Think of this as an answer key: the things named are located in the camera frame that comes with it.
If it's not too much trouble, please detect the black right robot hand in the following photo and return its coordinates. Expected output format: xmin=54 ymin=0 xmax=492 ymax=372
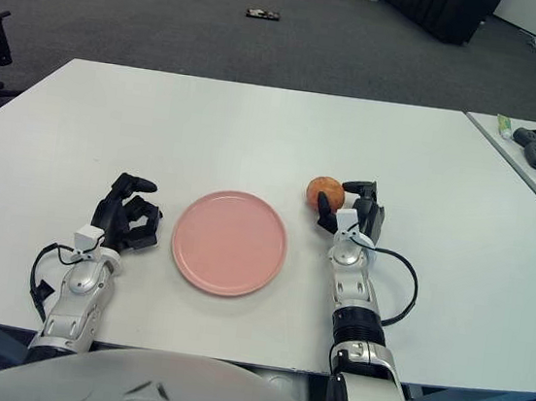
xmin=310 ymin=173 xmax=389 ymax=251

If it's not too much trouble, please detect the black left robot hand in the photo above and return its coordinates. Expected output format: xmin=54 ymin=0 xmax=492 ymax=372
xmin=88 ymin=168 xmax=168 ymax=259

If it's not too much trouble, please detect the pink round plate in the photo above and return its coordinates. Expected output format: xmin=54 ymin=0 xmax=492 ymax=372
xmin=164 ymin=183 xmax=294 ymax=304

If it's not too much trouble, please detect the green white tube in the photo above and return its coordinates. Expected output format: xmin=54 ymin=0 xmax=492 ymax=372
xmin=494 ymin=114 xmax=514 ymax=139

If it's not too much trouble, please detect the grey robot torso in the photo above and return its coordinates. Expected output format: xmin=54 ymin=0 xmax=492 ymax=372
xmin=0 ymin=331 xmax=355 ymax=401

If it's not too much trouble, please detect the black curtain partition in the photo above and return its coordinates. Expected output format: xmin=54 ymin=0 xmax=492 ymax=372
xmin=379 ymin=0 xmax=505 ymax=51

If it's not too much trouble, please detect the black flat tray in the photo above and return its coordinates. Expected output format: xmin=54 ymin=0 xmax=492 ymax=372
xmin=245 ymin=6 xmax=283 ymax=23

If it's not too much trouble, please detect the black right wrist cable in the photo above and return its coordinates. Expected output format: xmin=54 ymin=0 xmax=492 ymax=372
xmin=345 ymin=235 xmax=424 ymax=332

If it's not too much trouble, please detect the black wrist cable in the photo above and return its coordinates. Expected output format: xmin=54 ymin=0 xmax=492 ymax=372
xmin=24 ymin=240 xmax=79 ymax=323
xmin=345 ymin=235 xmax=424 ymax=332

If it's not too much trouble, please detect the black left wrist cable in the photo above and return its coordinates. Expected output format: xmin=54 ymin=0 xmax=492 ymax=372
xmin=24 ymin=240 xmax=79 ymax=323

